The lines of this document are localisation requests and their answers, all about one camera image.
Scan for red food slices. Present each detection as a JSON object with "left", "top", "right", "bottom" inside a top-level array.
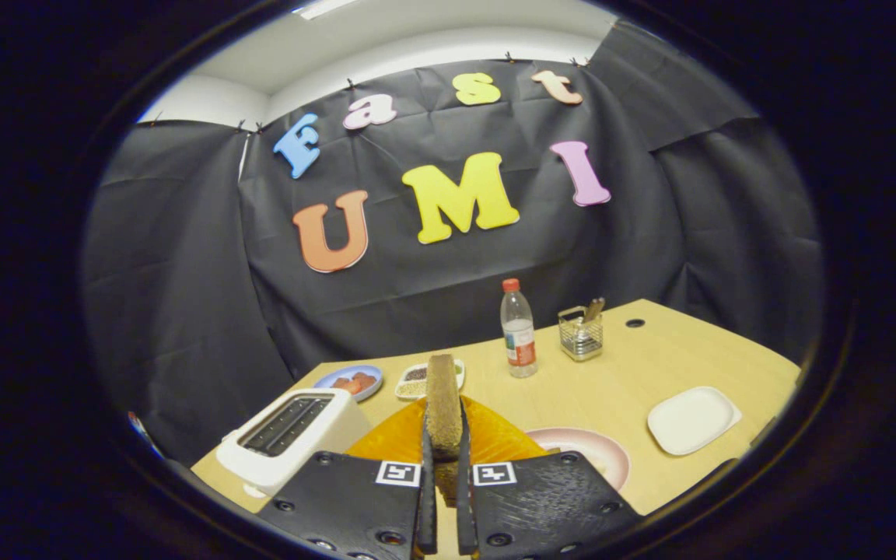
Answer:
[{"left": 331, "top": 372, "right": 376, "bottom": 395}]

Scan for brown bread slice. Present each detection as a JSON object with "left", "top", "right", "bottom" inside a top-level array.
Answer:
[{"left": 425, "top": 354, "right": 464, "bottom": 506}]

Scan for white divided seasoning dish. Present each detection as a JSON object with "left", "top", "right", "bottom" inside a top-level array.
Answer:
[{"left": 394, "top": 359, "right": 466, "bottom": 401}]

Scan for pink round plate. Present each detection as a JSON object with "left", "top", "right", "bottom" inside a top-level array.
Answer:
[{"left": 526, "top": 427, "right": 632, "bottom": 492}]

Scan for small blue plate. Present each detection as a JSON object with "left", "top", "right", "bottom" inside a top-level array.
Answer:
[{"left": 313, "top": 365, "right": 384, "bottom": 403}]

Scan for white square plate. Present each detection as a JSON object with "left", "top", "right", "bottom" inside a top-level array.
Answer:
[{"left": 647, "top": 387, "right": 744, "bottom": 457}]

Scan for metal wire cutlery holder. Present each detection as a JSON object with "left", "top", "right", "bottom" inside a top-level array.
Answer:
[{"left": 558, "top": 306, "right": 604, "bottom": 362}]

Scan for ceiling light panel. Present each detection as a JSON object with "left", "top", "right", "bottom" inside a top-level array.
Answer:
[{"left": 292, "top": 0, "right": 359, "bottom": 20}]

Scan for clear plastic water bottle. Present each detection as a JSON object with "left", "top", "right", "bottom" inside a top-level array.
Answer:
[{"left": 500, "top": 278, "right": 539, "bottom": 379}]

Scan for white toaster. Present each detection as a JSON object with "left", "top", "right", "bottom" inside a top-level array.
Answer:
[{"left": 216, "top": 387, "right": 373, "bottom": 497}]

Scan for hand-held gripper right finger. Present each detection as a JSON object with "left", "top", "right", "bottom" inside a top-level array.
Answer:
[{"left": 456, "top": 397, "right": 643, "bottom": 560}]

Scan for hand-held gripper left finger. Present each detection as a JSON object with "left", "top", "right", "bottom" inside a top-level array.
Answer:
[{"left": 257, "top": 398, "right": 439, "bottom": 560}]

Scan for black backdrop cloth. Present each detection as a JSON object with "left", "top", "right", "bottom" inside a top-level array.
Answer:
[{"left": 81, "top": 19, "right": 824, "bottom": 467}]

